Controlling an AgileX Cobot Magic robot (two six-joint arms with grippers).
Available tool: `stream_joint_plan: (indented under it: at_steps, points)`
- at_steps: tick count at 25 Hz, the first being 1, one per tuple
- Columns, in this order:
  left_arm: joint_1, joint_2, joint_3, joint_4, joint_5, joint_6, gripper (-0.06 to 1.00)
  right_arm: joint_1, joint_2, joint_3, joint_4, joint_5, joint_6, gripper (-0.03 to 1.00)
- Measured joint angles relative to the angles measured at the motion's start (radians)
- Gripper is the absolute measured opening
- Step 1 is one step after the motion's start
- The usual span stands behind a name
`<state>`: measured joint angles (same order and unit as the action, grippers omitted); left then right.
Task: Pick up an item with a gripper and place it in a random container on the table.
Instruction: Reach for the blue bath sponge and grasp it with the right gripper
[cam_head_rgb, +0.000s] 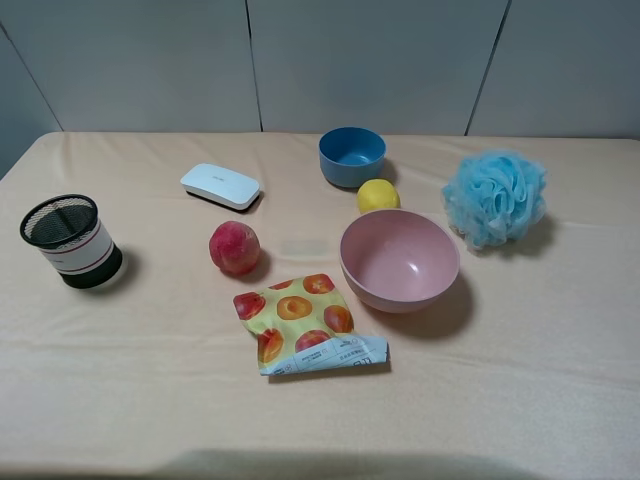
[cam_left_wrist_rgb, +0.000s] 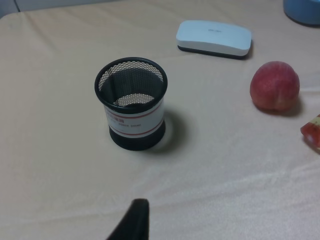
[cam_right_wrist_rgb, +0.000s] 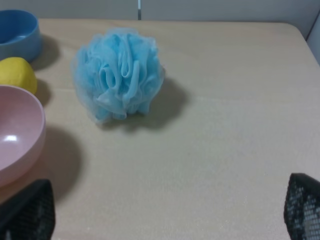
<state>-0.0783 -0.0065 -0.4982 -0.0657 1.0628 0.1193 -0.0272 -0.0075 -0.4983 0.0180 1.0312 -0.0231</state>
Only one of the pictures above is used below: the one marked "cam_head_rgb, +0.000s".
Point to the peach-print snack packet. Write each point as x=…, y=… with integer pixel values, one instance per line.
x=304, y=325

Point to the blue mesh bath loofah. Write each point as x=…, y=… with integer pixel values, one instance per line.
x=495, y=197

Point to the blue plastic bowl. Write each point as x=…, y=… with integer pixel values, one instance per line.
x=350, y=156

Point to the white and black eraser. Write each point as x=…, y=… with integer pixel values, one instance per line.
x=222, y=186

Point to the yellow lemon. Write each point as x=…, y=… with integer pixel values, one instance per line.
x=377, y=194

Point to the red peach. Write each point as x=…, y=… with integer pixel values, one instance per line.
x=234, y=248

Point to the pink plastic bowl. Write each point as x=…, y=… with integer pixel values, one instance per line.
x=398, y=261

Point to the black mesh pen holder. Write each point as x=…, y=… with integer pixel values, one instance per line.
x=68, y=232

